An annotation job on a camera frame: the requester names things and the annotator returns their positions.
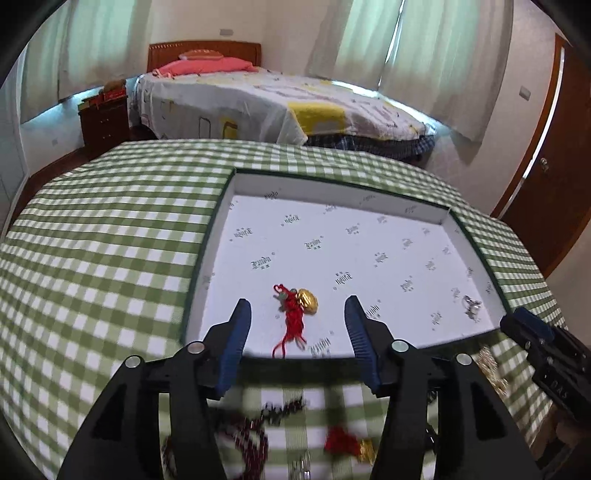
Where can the dark wooden nightstand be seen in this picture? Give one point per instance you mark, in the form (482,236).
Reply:
(105,127)

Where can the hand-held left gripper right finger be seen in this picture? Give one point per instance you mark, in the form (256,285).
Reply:
(362,344)

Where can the brown basket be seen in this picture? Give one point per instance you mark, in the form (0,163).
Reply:
(114,85)

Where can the small pearl ornament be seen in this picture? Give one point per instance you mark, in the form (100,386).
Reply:
(472,307)

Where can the white wall switch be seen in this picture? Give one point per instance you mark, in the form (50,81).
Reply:
(525,92)

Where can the orange cushion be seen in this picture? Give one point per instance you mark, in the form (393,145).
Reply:
(201,54)

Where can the bed with patterned bedspread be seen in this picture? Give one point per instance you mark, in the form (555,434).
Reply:
(258,101)

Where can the white curtain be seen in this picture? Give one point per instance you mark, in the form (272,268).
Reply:
(448,60)
(101,41)
(355,37)

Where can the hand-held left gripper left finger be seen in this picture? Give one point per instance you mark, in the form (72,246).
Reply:
(235,344)

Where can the brown wooden door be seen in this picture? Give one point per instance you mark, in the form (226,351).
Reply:
(554,184)

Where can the green box with white lining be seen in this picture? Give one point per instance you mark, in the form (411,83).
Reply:
(346,258)

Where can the red box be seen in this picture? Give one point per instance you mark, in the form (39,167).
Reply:
(113,94)

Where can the pink pillow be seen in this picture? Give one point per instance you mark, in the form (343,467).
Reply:
(207,65)

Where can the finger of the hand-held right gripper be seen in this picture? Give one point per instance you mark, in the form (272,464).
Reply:
(526,325)

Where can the green checked tablecloth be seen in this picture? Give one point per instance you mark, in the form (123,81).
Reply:
(106,240)

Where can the red tassel gold ingot charm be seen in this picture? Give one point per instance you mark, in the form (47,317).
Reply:
(295,323)

